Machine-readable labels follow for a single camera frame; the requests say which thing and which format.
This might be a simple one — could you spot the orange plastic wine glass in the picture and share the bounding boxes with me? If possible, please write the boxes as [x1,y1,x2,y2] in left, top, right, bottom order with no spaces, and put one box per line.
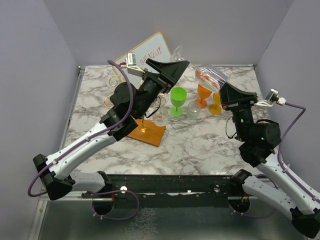
[195,84,212,109]

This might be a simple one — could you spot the clear smooth wine glass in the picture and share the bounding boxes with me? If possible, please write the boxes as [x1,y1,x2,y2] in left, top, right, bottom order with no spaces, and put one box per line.
[169,45,230,95]

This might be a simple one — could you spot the clear ribbed goblet glass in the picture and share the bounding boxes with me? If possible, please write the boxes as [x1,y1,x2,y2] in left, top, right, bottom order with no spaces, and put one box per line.
[186,101,202,123]

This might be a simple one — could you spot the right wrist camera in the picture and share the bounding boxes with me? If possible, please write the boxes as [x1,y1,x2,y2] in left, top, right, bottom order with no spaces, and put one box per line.
[255,88,287,107]

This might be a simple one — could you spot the gold wire glass rack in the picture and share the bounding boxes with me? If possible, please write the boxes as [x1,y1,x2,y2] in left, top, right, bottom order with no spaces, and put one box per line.
[100,82,166,147]

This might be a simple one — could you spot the clear glass hanging on rack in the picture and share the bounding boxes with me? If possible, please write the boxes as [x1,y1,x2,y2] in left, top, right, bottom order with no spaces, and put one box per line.
[151,96,169,127]

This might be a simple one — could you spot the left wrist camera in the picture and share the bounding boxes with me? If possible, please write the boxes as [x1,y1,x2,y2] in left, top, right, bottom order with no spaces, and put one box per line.
[126,52,145,77]

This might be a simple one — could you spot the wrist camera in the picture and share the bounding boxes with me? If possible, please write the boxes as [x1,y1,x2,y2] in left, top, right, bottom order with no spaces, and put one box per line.
[126,52,145,77]
[255,88,287,107]

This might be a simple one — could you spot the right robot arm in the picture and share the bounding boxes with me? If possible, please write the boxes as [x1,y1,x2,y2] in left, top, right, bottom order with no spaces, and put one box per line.
[220,82,320,239]

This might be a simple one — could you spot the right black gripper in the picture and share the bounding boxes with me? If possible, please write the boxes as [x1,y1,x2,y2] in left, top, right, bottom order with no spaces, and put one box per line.
[217,78,258,142]

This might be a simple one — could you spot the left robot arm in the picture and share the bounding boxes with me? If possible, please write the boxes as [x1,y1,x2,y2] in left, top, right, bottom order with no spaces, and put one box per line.
[33,58,190,201]

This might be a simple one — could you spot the yellow plastic wine glass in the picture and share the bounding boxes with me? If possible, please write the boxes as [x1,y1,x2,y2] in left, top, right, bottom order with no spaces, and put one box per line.
[208,92,222,115]

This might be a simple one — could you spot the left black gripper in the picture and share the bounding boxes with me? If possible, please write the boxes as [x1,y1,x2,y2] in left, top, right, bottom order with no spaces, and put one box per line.
[135,59,189,119]

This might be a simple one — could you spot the white board yellow frame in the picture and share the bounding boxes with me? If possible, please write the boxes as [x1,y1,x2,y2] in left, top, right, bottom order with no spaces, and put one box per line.
[109,32,172,88]

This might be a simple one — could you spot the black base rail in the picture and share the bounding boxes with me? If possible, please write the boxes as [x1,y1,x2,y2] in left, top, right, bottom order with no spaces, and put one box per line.
[81,174,245,208]

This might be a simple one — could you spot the green plastic wine glass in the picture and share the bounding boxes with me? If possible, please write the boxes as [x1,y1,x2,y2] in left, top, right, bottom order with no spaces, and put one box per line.
[170,87,187,117]

